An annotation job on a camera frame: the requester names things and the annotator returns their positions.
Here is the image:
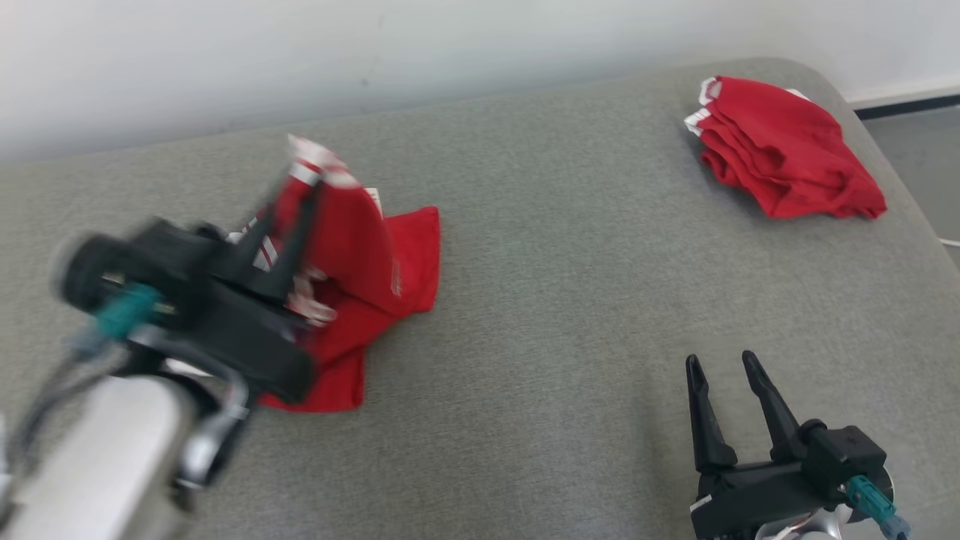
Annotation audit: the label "teal right camera cable connector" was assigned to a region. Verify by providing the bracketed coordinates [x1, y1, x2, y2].
[844, 475, 912, 540]

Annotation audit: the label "red shorts with white stripe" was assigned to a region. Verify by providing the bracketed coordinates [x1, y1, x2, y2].
[684, 75, 888, 221]

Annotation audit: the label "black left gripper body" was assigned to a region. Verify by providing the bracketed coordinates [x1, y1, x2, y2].
[160, 223, 317, 404]

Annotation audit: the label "red jersey with white sleeves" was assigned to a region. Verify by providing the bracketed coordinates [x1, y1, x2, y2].
[225, 135, 442, 414]

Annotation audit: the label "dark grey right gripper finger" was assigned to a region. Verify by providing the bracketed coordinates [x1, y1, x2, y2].
[685, 355, 739, 473]
[742, 350, 823, 463]

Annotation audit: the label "teal camera cable connector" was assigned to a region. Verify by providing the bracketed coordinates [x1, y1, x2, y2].
[844, 475, 912, 540]
[71, 283, 163, 362]

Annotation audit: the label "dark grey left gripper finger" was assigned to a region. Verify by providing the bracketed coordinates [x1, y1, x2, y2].
[259, 186, 320, 302]
[217, 208, 279, 290]

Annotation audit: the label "teal left camera cable connector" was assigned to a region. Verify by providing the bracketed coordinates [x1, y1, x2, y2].
[71, 283, 163, 362]

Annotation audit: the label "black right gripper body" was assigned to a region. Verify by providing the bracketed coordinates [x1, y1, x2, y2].
[690, 459, 845, 540]

